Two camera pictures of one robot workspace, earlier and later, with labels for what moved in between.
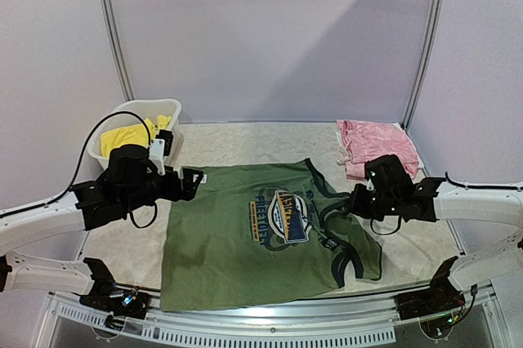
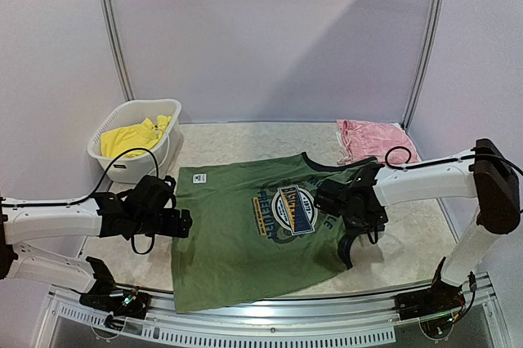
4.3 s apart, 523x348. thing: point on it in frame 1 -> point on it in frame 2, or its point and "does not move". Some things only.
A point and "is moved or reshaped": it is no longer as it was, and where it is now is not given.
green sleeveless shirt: (263, 234) is moved or reshaped
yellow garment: (135, 135) does not move
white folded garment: (398, 125) does not move
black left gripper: (188, 190) -> (173, 229)
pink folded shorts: (365, 140) does not move
